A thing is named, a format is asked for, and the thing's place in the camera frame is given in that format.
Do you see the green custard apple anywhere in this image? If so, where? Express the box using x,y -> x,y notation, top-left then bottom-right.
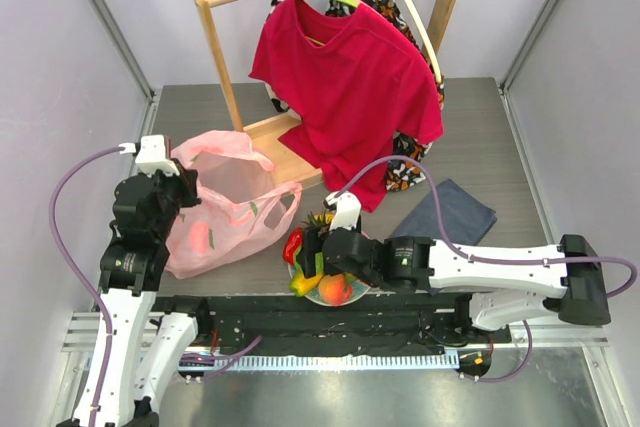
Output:
295,249 -> 324,277

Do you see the orange pineapple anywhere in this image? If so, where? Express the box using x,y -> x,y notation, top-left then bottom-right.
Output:
304,211 -> 334,234

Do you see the pink plastic bag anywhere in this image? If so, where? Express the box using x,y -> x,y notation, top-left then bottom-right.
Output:
166,130 -> 303,279

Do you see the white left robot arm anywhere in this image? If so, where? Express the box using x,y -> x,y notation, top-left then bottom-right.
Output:
64,168 -> 213,426

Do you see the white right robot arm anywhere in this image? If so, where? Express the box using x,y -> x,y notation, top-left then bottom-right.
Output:
283,228 -> 611,342

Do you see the red bell pepper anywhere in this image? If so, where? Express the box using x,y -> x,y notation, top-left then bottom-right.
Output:
282,227 -> 304,265

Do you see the patterned ceramic plate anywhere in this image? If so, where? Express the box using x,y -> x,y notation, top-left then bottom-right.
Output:
288,229 -> 380,307

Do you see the orange peach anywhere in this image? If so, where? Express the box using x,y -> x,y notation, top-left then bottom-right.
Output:
317,274 -> 353,306

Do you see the yellow green mango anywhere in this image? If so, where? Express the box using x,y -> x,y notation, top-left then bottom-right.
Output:
289,271 -> 324,297

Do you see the wooden clothes rack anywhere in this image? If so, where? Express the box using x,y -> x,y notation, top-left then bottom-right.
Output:
189,0 -> 476,191

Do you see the folded grey towel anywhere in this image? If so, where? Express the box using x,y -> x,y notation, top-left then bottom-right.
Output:
390,179 -> 497,246

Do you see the red t-shirt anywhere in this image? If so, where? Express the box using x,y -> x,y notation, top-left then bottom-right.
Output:
250,0 -> 444,212

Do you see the patterned black orange garment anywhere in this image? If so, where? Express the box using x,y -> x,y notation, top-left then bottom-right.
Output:
265,0 -> 444,192

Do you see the cream wooden hanger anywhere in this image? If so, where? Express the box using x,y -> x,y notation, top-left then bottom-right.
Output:
403,0 -> 443,85

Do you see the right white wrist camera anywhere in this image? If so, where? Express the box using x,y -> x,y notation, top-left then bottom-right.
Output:
324,191 -> 361,231

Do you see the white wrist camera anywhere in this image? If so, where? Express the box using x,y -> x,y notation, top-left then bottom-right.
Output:
324,191 -> 361,231
118,135 -> 179,177

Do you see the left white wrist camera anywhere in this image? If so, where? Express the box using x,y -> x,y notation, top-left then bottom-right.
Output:
118,135 -> 179,177

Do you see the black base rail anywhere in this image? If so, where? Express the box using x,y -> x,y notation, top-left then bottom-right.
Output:
144,291 -> 511,356

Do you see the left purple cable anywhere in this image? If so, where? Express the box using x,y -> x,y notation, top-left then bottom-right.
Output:
48,145 -> 124,427

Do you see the white cable duct strip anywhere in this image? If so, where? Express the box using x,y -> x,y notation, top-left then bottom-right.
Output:
87,352 -> 460,372

